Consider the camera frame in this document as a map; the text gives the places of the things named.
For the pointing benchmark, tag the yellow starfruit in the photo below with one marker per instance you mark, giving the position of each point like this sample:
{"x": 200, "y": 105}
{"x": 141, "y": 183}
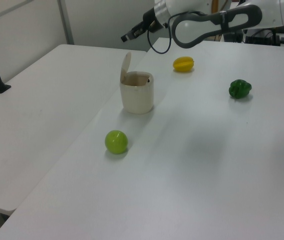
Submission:
{"x": 183, "y": 64}

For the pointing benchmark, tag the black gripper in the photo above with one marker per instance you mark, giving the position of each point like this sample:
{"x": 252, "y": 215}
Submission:
{"x": 149, "y": 18}

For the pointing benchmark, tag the black background equipment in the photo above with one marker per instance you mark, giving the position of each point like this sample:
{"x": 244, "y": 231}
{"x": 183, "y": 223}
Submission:
{"x": 262, "y": 37}

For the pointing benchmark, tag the green apple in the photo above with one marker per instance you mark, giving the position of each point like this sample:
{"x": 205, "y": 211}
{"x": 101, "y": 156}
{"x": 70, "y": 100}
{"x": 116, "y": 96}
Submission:
{"x": 116, "y": 141}

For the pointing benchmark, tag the beige plastic garbage bin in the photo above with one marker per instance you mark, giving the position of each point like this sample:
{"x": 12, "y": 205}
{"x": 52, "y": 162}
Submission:
{"x": 138, "y": 98}

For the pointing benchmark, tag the green bell pepper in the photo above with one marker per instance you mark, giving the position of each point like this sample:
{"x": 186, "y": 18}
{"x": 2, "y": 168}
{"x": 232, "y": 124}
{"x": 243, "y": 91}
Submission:
{"x": 240, "y": 89}

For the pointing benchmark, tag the beige garbage bin lid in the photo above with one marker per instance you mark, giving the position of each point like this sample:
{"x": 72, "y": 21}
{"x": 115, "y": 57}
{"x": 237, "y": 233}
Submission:
{"x": 125, "y": 65}

